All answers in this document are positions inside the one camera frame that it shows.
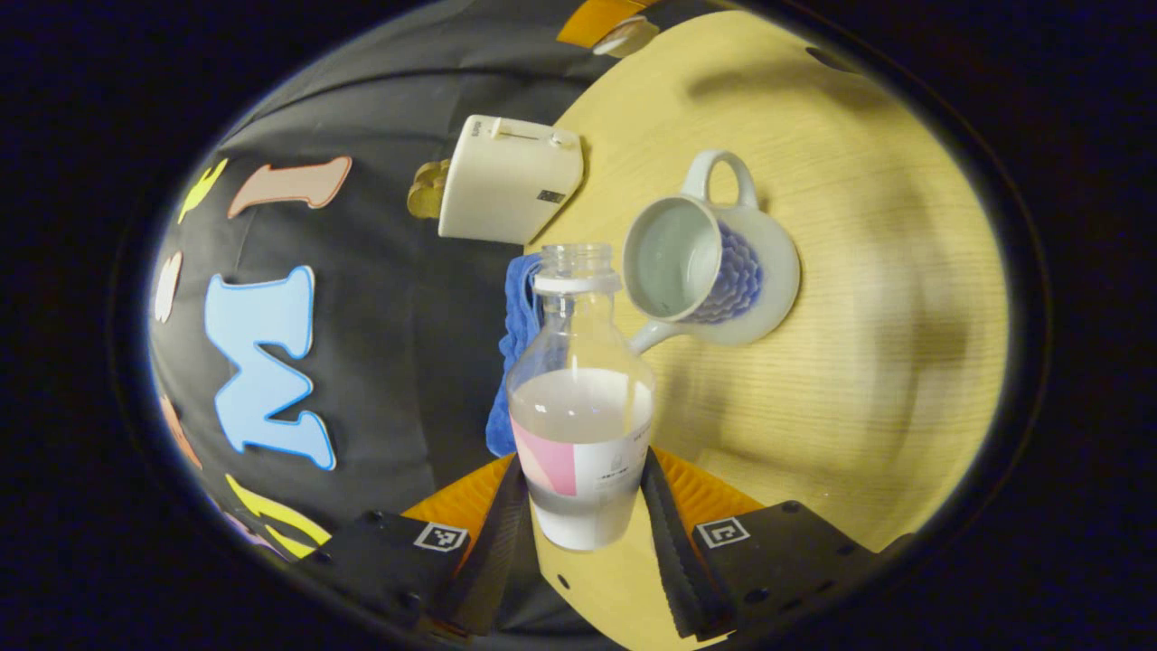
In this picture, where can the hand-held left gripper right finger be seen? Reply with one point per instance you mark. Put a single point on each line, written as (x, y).
(673, 561)

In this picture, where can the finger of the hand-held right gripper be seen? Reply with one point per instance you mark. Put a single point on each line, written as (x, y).
(597, 18)

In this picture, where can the clear plastic water bottle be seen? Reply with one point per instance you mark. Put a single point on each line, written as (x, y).
(578, 425)

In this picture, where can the white toaster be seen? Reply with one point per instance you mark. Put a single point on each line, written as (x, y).
(506, 181)

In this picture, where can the brown toast slice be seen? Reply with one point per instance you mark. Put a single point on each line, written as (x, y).
(427, 176)
(423, 203)

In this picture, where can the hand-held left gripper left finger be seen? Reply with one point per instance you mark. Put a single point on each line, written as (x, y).
(497, 561)

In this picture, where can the folded blue towel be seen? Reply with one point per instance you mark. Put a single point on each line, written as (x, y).
(515, 362)

